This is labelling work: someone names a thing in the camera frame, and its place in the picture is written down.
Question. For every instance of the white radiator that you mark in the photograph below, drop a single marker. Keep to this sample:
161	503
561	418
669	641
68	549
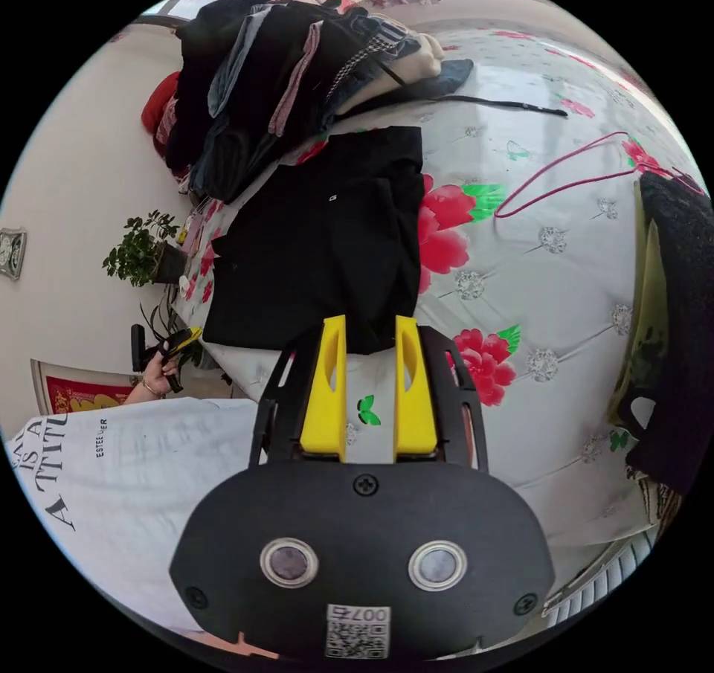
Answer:
602	584

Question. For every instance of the person's body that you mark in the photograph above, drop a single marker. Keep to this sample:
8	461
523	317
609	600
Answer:
128	494

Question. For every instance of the potted green leafy plant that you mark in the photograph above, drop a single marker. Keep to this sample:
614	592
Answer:
139	249

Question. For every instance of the long-leaved plant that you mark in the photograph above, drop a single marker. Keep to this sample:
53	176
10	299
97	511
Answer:
167	316

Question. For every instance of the black fuzzy garment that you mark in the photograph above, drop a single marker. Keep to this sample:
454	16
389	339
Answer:
678	316

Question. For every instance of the red framed picture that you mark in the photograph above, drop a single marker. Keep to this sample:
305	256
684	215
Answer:
78	391

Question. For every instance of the black short sleeve shirt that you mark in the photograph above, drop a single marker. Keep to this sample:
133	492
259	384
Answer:
312	249

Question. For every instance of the pile of clothes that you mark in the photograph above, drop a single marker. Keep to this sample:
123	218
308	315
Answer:
262	93

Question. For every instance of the silver wall clock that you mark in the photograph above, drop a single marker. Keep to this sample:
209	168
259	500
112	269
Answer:
11	253

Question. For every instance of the red cushion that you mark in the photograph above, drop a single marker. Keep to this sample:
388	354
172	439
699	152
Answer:
156	107

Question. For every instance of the yellow-green garment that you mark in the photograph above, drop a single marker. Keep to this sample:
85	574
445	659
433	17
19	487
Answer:
641	316

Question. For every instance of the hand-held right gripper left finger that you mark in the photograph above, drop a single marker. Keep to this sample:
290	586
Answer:
322	405

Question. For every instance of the person's left hand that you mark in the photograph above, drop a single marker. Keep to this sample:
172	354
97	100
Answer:
157	377

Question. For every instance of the person's right hand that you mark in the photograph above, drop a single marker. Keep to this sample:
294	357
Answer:
240	646

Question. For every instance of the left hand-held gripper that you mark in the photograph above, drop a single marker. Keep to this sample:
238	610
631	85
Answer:
167	362

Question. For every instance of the person's left forearm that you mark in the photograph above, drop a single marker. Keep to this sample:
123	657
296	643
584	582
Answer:
139	395

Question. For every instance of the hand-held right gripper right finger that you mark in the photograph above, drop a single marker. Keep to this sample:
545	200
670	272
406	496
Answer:
417	411

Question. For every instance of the window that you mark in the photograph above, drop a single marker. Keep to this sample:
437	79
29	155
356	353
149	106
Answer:
178	4

